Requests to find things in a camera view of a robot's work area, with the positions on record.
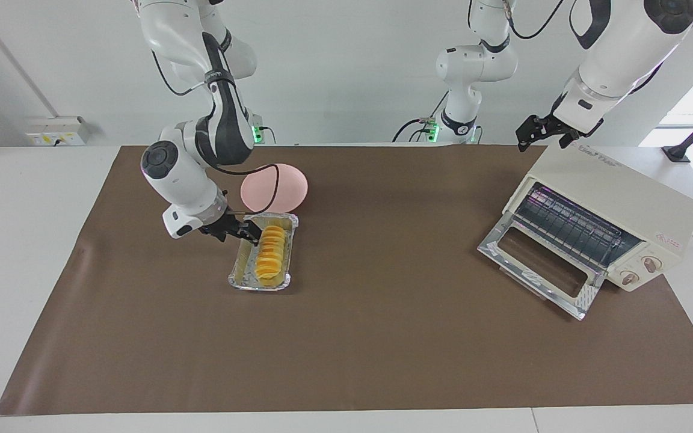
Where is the brown table mat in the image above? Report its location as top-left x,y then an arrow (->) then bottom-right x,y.
0,144 -> 693,417

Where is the golden twisted bread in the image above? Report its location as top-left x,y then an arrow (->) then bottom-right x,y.
254,225 -> 287,284

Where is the aluminium foil tray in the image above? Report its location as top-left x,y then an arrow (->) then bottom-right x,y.
228,212 -> 300,292

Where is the white toaster oven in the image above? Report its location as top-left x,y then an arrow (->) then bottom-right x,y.
478,143 -> 693,321

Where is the oven wire rack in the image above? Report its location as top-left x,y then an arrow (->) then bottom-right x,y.
515,183 -> 645,271

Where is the pink round plate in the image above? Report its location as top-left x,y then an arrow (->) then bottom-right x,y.
240,163 -> 309,214

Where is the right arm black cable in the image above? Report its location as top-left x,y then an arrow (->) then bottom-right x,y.
151,51 -> 280,212

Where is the glass oven door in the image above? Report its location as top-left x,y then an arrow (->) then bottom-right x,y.
478,215 -> 607,321

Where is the white wall socket box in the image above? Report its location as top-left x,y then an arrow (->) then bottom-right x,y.
26,116 -> 90,147

